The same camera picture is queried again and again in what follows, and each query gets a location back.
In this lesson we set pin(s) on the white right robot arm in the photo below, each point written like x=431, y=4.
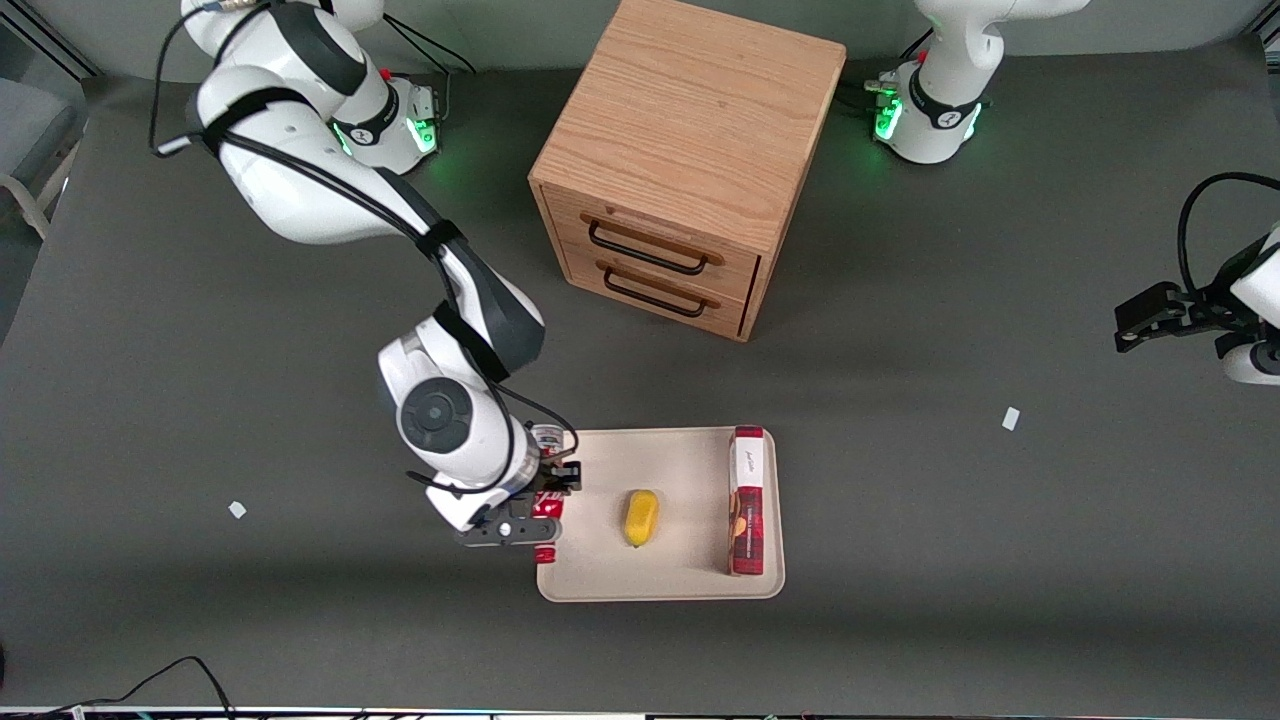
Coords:
x=300, y=180

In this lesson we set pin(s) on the red soda can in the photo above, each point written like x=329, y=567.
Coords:
x=547, y=506

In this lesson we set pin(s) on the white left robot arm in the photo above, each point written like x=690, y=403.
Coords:
x=940, y=100

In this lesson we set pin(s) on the red white snack box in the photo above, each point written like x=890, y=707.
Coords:
x=746, y=520

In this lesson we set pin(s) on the beige plastic tray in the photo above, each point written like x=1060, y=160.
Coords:
x=680, y=580

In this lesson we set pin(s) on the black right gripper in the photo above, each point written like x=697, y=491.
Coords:
x=553, y=479

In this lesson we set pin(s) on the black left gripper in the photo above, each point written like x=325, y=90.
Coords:
x=1203, y=305

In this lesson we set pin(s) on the yellow lemon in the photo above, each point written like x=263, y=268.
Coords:
x=641, y=517

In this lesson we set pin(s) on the wooden two-drawer cabinet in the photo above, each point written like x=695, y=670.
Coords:
x=690, y=120

